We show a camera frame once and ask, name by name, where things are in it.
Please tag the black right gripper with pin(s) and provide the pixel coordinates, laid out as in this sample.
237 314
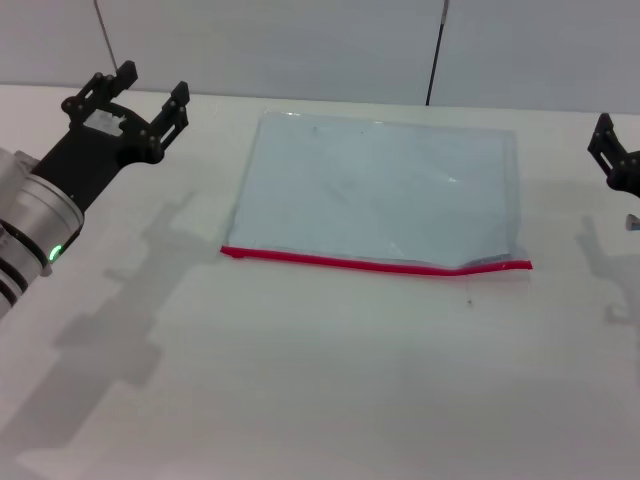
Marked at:
629 172

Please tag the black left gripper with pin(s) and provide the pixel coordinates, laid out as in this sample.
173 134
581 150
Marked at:
90 155

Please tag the clear red-zip document bag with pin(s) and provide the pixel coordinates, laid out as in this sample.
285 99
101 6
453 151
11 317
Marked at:
380 200

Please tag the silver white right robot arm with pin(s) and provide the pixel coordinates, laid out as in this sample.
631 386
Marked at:
633 221

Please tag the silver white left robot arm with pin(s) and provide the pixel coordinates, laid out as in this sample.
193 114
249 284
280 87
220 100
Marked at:
30 225

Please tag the light blue paper sheet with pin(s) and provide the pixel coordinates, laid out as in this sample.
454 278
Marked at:
350 165

